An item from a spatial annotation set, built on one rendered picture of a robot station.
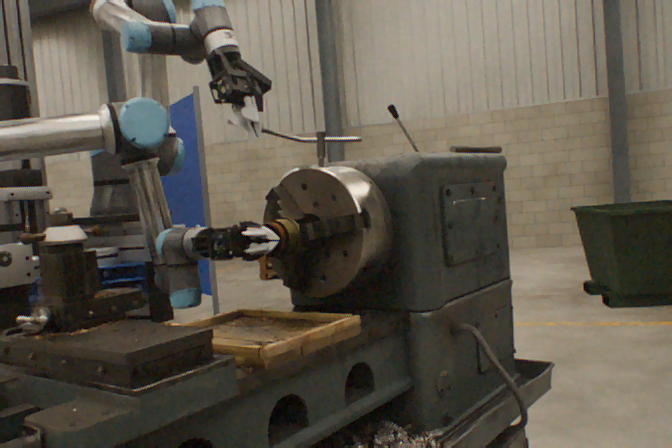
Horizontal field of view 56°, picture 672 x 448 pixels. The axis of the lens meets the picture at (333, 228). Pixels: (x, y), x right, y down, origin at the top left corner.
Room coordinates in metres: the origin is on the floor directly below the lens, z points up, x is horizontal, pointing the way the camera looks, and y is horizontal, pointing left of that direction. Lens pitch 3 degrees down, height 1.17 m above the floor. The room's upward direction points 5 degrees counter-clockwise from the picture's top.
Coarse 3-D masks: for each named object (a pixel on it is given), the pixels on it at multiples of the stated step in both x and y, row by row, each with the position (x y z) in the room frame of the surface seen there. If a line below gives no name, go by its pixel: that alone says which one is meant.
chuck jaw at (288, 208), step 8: (280, 184) 1.56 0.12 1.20; (272, 192) 1.52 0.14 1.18; (280, 192) 1.52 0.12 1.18; (288, 192) 1.55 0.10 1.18; (272, 200) 1.53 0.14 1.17; (280, 200) 1.50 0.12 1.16; (288, 200) 1.52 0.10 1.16; (272, 208) 1.50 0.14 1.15; (280, 208) 1.48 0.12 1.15; (288, 208) 1.49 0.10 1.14; (296, 208) 1.51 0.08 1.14; (272, 216) 1.50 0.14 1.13; (280, 216) 1.46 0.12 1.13; (288, 216) 1.47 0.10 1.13; (296, 216) 1.49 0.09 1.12; (304, 216) 1.51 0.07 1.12; (312, 216) 1.54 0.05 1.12
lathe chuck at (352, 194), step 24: (312, 168) 1.50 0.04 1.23; (336, 168) 1.53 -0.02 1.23; (312, 192) 1.50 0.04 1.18; (336, 192) 1.45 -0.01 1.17; (360, 192) 1.46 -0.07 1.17; (264, 216) 1.60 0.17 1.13; (312, 240) 1.58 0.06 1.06; (336, 240) 1.46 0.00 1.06; (360, 240) 1.42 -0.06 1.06; (384, 240) 1.48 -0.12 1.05; (312, 264) 1.51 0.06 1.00; (336, 264) 1.47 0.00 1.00; (360, 264) 1.43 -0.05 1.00; (312, 288) 1.51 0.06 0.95; (336, 288) 1.47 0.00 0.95
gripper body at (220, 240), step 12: (204, 228) 1.47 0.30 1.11; (216, 228) 1.41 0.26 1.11; (228, 228) 1.37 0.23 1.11; (240, 228) 1.41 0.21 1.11; (192, 240) 1.43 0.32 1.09; (204, 240) 1.44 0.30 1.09; (216, 240) 1.38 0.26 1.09; (228, 240) 1.37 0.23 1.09; (240, 240) 1.41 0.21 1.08; (192, 252) 1.43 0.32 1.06; (204, 252) 1.41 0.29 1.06; (216, 252) 1.40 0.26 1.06; (228, 252) 1.38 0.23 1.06; (240, 252) 1.40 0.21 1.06
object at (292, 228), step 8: (264, 224) 1.39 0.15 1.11; (272, 224) 1.39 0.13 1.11; (280, 224) 1.40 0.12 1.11; (288, 224) 1.41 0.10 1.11; (296, 224) 1.42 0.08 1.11; (280, 232) 1.38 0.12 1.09; (288, 232) 1.39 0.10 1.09; (296, 232) 1.41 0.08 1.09; (256, 240) 1.41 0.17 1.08; (264, 240) 1.43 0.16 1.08; (280, 240) 1.37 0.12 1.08; (288, 240) 1.39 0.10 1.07; (296, 240) 1.40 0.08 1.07; (280, 248) 1.38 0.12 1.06; (288, 248) 1.39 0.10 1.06; (296, 248) 1.41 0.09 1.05; (272, 256) 1.39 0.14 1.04; (280, 256) 1.41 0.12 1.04; (288, 256) 1.43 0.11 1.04
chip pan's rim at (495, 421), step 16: (528, 368) 1.97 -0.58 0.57; (544, 368) 1.94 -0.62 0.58; (528, 384) 1.73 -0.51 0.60; (544, 384) 1.86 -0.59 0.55; (496, 400) 1.76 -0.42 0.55; (512, 400) 1.66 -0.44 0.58; (528, 400) 1.76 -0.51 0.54; (480, 416) 1.67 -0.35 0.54; (496, 416) 1.58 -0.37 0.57; (512, 416) 1.66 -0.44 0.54; (480, 432) 1.51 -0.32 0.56; (496, 432) 1.58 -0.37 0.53
